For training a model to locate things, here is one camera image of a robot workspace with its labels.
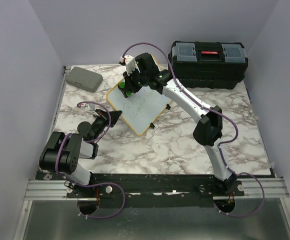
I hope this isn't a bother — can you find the aluminium frame rail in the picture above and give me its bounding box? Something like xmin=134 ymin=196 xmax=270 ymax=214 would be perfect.
xmin=12 ymin=65 xmax=289 ymax=240

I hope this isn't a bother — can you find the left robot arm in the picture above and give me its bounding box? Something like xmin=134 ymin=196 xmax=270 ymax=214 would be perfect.
xmin=39 ymin=109 xmax=122 ymax=198

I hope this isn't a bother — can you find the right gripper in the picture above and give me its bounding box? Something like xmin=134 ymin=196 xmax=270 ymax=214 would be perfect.
xmin=123 ymin=67 xmax=149 ymax=95

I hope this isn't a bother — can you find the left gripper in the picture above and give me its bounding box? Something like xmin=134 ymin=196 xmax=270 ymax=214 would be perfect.
xmin=92 ymin=109 xmax=123 ymax=142

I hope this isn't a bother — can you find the grey plastic case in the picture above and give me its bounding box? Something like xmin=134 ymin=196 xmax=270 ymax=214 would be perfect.
xmin=65 ymin=66 xmax=103 ymax=93

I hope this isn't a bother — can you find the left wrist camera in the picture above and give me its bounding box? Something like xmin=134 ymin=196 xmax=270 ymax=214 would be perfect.
xmin=79 ymin=103 xmax=98 ymax=118

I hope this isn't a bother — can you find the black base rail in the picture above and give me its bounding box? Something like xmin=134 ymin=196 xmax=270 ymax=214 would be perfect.
xmin=36 ymin=172 xmax=245 ymax=208

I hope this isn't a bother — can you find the yellow framed whiteboard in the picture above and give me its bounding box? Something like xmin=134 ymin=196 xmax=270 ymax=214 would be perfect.
xmin=106 ymin=83 xmax=171 ymax=136

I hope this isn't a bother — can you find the black plastic toolbox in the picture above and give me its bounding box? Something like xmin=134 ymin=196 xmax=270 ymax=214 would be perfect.
xmin=168 ymin=41 xmax=248 ymax=90

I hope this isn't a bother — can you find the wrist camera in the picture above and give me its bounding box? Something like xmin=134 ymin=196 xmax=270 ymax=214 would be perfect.
xmin=119 ymin=55 xmax=138 ymax=76
xmin=79 ymin=103 xmax=98 ymax=118

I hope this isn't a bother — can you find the green whiteboard eraser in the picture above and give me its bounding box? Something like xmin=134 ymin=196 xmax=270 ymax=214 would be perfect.
xmin=118 ymin=81 xmax=132 ymax=98

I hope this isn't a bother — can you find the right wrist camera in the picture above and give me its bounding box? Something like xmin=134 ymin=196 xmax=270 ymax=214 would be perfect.
xmin=119 ymin=55 xmax=138 ymax=76

